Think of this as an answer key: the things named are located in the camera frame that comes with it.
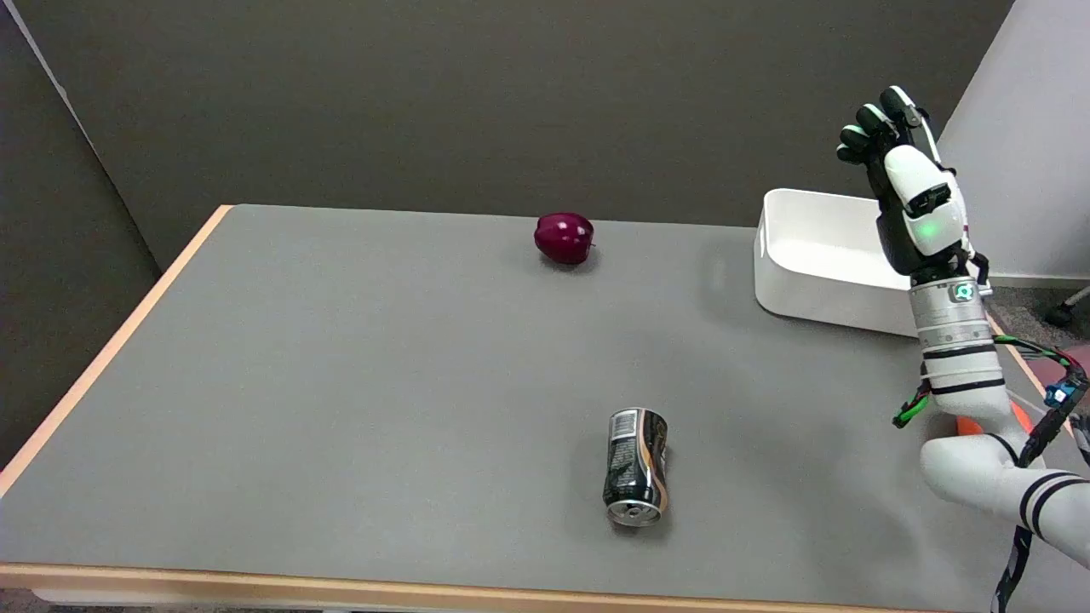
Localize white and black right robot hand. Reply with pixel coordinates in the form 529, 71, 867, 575
836, 84, 990, 284

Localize black drink can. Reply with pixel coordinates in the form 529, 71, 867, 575
602, 407, 670, 529

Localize white plastic bin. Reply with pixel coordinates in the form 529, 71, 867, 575
754, 188, 925, 338

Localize black chair caster leg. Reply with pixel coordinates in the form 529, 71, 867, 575
1045, 285, 1090, 329

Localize orange round object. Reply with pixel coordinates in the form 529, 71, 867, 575
955, 400, 1034, 438

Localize dark red apple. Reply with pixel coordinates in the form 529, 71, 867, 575
534, 212, 596, 266

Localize black cable bundle on arm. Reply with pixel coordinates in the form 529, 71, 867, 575
891, 334, 1090, 469

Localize black strap hanging from arm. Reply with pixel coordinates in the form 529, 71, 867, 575
991, 525, 1034, 613

